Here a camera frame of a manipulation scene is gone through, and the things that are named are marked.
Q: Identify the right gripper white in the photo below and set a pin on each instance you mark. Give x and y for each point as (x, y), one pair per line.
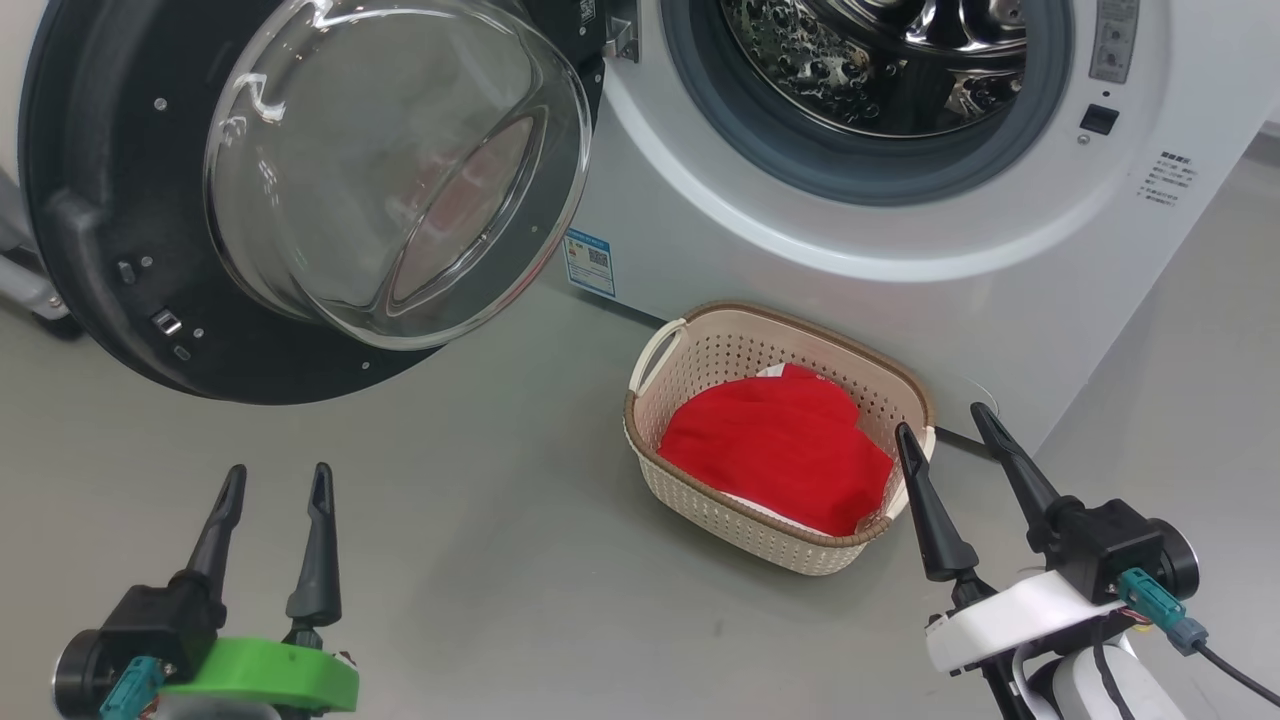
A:
(1010, 620)

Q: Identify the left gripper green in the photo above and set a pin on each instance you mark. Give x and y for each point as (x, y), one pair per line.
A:
(270, 675)

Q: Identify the red garment with white trim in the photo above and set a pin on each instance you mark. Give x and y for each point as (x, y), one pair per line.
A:
(780, 450)

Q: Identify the black round glass washer door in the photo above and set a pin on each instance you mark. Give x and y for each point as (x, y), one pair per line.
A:
(110, 200)

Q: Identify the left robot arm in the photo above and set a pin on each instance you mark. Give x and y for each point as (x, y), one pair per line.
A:
(220, 714)

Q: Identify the white washing machine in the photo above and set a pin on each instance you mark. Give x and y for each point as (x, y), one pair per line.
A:
(1000, 300)

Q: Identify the right gripper black motor cylinder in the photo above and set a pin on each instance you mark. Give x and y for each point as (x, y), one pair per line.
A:
(1180, 560)

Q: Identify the gripper black motor cylinder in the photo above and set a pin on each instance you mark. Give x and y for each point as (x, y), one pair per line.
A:
(75, 680)
(1180, 560)

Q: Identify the left gripper black motor cylinder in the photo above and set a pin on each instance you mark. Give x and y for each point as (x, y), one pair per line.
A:
(75, 680)

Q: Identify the cream perforated laundry basket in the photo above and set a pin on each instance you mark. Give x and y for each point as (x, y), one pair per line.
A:
(740, 350)

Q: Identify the steel washer drum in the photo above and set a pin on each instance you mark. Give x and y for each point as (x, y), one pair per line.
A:
(860, 60)

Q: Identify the grey trolley leg with caster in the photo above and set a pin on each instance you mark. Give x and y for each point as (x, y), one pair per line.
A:
(30, 290)

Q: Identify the clear warning text sticker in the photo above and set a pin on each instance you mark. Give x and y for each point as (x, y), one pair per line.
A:
(1170, 178)

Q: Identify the blue energy label sticker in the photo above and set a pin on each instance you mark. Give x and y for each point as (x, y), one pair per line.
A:
(590, 262)

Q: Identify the grey rating plate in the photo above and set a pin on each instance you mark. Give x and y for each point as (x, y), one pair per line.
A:
(1113, 40)

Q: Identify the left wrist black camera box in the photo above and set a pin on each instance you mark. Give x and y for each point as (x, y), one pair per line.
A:
(160, 620)

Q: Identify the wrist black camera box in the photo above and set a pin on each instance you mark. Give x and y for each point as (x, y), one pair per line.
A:
(160, 620)
(1105, 545)

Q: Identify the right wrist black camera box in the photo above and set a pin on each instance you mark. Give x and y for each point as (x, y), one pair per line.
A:
(1105, 545)

